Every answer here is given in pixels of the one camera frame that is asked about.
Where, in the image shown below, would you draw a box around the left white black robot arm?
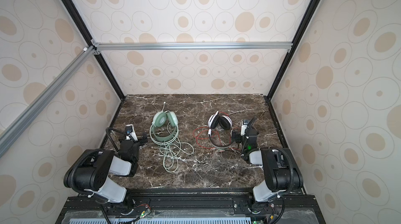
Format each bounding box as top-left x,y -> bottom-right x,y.
63,124 -> 148,204

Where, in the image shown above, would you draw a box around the mint green wired headphones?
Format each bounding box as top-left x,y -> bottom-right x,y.
149,103 -> 194,173

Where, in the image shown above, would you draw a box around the left black frame post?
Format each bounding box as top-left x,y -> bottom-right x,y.
61,0 -> 125,100

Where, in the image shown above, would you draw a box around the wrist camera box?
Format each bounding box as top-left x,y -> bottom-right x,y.
125,124 -> 138,143
240,119 -> 250,136

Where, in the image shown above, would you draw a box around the right black frame post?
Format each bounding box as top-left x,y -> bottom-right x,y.
265,0 -> 321,102

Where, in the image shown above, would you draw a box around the black frame post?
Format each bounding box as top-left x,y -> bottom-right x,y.
265,0 -> 321,102
61,0 -> 125,100

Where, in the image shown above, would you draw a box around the white black red-cabled headphones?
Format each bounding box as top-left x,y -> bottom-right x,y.
193,111 -> 240,153

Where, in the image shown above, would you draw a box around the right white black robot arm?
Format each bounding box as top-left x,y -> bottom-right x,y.
231,126 -> 303,202

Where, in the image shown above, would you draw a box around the horizontal aluminium frame bar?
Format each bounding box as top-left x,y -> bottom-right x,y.
86,42 -> 293,52

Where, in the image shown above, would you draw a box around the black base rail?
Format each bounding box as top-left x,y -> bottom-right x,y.
56,188 -> 325,224

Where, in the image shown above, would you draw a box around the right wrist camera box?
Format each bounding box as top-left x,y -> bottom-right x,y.
240,119 -> 250,136

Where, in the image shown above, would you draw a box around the left slanted aluminium frame bar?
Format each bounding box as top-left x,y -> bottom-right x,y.
1,46 -> 95,156

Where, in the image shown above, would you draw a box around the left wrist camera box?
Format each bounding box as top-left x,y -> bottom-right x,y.
125,124 -> 138,143

